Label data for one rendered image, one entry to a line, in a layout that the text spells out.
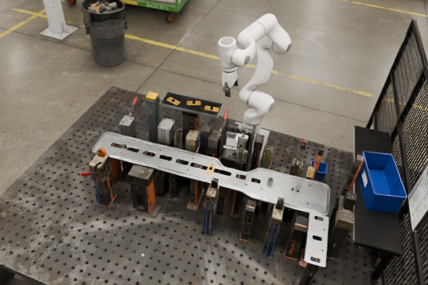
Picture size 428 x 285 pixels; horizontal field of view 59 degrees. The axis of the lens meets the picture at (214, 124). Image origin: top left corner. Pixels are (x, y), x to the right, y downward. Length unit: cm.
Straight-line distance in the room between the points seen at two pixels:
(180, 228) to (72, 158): 92
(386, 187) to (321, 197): 38
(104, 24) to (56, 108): 108
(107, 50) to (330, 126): 270
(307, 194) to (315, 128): 208
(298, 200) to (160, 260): 81
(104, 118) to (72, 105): 137
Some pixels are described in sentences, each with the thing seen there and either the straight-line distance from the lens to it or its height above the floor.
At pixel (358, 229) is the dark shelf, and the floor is 103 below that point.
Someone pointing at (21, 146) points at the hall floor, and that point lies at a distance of 401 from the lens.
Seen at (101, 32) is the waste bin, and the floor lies 48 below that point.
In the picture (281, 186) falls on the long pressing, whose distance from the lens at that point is 214.
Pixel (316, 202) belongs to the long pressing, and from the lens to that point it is 213.
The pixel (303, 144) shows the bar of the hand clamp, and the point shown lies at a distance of 210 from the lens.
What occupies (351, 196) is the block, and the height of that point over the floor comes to 108.
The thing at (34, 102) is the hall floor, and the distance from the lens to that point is 451.
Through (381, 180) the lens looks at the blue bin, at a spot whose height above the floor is 103.
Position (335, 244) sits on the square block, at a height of 85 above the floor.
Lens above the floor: 260
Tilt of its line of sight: 41 degrees down
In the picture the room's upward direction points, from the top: 4 degrees clockwise
